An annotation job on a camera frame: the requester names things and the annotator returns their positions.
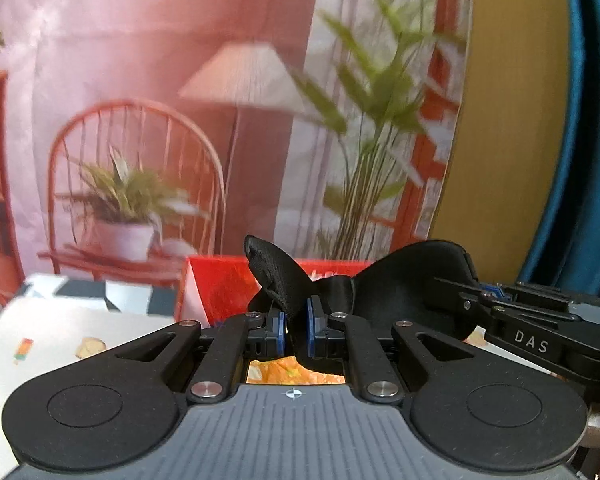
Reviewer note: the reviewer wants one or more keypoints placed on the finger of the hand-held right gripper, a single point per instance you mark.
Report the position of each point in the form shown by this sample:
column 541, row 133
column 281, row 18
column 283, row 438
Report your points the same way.
column 460, row 295

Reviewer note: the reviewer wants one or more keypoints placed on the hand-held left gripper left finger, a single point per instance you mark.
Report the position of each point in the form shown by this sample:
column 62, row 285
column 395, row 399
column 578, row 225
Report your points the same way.
column 279, row 335

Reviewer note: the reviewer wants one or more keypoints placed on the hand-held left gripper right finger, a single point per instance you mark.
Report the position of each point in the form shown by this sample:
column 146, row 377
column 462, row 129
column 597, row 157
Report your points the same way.
column 312, row 330

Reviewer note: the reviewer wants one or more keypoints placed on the orange floral quilted cloth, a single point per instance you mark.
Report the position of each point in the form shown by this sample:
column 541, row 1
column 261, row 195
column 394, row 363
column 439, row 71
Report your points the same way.
column 275, row 372

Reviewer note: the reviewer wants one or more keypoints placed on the black eye mask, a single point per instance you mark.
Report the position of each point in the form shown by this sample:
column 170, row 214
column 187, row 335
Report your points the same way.
column 405, row 285

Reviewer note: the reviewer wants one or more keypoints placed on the red strawberry print box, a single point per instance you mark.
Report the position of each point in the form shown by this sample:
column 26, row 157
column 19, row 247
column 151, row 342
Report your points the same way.
column 220, row 285

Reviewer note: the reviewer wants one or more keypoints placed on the printed white tablecloth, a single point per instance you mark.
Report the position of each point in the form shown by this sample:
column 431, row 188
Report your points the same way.
column 55, row 325

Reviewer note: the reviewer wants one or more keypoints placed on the room scene wall tapestry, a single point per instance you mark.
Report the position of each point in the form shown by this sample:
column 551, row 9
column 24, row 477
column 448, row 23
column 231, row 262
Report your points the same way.
column 130, row 60

